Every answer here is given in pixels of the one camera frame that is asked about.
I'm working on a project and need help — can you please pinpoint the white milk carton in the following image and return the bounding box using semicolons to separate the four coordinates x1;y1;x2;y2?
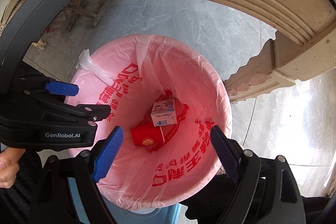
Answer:
151;98;177;127

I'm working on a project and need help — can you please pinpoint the red paper cup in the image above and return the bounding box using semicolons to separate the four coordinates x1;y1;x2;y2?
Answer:
130;122;165;152

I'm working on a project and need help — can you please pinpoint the pink lined trash bin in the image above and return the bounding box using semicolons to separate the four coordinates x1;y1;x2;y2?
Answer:
65;34;232;210

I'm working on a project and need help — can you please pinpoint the person's left hand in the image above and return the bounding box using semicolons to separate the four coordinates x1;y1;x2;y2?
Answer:
0;147;26;189

